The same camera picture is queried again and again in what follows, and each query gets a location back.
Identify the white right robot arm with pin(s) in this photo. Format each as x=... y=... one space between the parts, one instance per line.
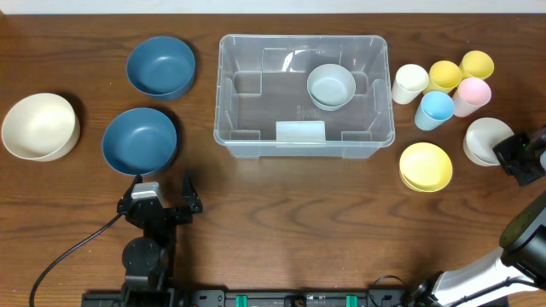
x=517 y=265

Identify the pink cup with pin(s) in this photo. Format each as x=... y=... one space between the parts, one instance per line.
x=471 y=94

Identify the dark blue bowl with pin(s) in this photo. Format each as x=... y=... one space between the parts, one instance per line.
x=140 y=141
x=162 y=68

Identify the clear plastic storage container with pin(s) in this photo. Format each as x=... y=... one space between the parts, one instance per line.
x=263 y=107

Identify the small yellow bowl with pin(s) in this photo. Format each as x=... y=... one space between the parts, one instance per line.
x=425 y=167

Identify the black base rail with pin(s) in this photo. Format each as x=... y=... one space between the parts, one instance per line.
x=380 y=297

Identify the yellow cup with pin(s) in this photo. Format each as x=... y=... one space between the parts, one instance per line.
x=476 y=64
x=444 y=76

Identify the small pale blue bowl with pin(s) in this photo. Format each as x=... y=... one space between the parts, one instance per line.
x=331 y=86

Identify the far dark blue bowl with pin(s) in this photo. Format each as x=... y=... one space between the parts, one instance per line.
x=162 y=68

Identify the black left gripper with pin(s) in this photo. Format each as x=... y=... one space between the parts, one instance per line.
x=190 y=199

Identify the cream cup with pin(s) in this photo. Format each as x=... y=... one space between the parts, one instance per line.
x=410 y=80

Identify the small white bowl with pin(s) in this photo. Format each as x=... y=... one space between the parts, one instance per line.
x=481 y=137

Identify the large cream bowl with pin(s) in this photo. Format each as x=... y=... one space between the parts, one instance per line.
x=42 y=127

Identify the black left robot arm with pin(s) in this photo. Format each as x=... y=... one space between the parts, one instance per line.
x=149 y=259

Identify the near dark blue bowl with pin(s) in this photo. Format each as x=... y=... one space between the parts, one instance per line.
x=140 y=141

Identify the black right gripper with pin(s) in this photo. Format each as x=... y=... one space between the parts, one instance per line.
x=502 y=151

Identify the light blue cup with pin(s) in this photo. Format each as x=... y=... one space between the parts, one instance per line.
x=435 y=108

